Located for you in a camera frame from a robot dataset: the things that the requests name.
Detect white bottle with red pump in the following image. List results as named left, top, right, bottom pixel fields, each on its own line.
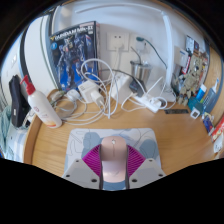
left=19, top=74, right=63, bottom=129

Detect pink computer mouse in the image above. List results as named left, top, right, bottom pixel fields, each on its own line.
left=99, top=135, right=129, bottom=191

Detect steel cup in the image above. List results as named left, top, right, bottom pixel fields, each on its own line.
left=129, top=59, right=153, bottom=84

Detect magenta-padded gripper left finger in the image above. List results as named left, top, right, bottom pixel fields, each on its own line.
left=62, top=143, right=103, bottom=190

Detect blue tissue pack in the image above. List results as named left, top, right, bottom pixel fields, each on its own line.
left=201, top=112, right=216, bottom=135

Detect green plug with cable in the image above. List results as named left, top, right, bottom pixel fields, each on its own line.
left=135, top=36, right=168, bottom=70

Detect colourful printed box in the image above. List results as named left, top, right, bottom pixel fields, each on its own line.
left=179, top=34, right=209, bottom=78

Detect white wall socket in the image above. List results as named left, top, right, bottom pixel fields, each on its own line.
left=106, top=31, right=130, bottom=53

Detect white power strip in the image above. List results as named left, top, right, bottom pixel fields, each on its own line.
left=134, top=94, right=163, bottom=114

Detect black ruler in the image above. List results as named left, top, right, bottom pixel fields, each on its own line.
left=164, top=108, right=190, bottom=115

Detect black bag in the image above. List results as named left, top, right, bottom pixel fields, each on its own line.
left=8, top=74, right=32, bottom=128

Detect white charger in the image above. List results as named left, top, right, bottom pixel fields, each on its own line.
left=77, top=79, right=105, bottom=108

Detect white cable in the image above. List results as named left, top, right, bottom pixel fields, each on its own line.
left=49, top=58, right=134, bottom=127

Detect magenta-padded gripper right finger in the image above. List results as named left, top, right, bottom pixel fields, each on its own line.
left=125, top=143, right=167, bottom=190

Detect white adapter block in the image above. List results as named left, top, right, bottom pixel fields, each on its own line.
left=111, top=73, right=134, bottom=104

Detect blue robot model kit box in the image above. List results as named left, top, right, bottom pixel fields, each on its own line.
left=48, top=20, right=100, bottom=92

